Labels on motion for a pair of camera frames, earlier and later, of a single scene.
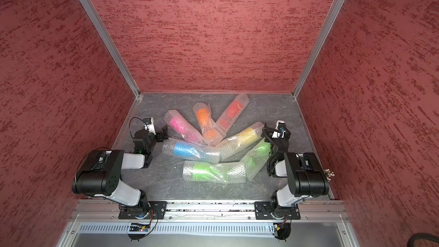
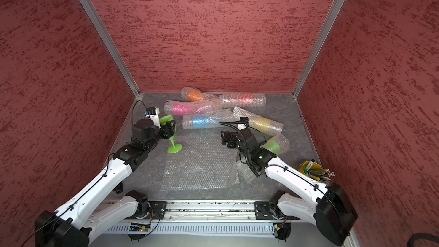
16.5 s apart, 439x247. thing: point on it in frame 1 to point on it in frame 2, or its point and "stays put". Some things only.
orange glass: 212,134 to 194,95
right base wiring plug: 282,230 stays put
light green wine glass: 202,172 to 175,148
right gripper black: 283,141 to 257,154
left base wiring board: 138,231 stays put
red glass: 232,112 to 234,99
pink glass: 187,131 to 174,108
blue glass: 191,150 to 202,121
